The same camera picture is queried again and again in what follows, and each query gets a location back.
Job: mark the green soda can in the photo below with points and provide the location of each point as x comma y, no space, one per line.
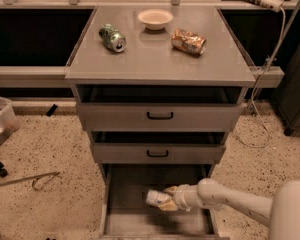
112,38

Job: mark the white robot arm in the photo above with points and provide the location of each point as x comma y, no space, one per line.
281,214

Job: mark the metal hook rod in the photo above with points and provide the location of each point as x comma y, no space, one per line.
35,177

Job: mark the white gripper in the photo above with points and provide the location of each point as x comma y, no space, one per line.
181,196

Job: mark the small black block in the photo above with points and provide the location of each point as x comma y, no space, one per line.
51,110

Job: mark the white bowl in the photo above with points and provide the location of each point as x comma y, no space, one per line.
155,19

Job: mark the top grey drawer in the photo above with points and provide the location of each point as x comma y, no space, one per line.
158,108

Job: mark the crushed orange soda can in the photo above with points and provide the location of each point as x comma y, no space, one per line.
188,42

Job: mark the grey drawer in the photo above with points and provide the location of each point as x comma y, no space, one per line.
157,147
127,216
158,108

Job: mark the middle grey drawer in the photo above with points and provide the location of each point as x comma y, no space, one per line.
157,147

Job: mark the bottom grey drawer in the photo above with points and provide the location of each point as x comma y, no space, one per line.
127,216

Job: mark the grey drawer cabinet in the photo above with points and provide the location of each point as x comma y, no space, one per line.
150,59

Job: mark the clear plastic storage bin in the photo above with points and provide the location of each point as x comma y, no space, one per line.
8,120

